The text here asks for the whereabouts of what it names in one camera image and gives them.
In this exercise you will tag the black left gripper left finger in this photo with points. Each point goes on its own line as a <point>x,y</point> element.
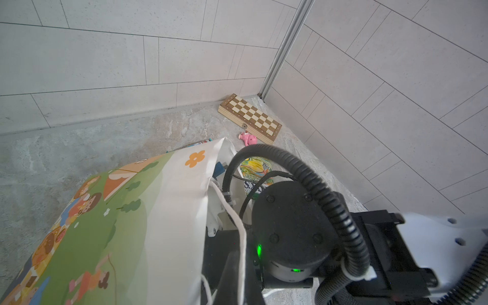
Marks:
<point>227,290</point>

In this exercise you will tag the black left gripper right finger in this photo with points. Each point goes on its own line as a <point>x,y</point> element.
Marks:
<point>253,284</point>

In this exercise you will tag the white illustrated paper bag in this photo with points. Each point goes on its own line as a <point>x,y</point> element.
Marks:
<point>131,235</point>

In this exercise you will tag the green Fox's spring tea bag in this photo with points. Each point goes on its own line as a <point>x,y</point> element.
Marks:
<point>252,170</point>

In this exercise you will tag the teal Fox's candy bag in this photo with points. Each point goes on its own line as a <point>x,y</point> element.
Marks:
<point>196,143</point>

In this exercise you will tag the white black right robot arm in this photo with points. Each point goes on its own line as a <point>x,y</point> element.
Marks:
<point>302,230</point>

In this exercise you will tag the pink pig toy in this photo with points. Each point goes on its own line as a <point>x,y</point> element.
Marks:
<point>248,139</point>

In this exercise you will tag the wooden folding chess board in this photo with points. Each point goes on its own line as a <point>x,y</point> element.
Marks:
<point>251,119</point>

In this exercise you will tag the aluminium corner post right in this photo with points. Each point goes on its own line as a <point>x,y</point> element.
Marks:
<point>293,30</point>

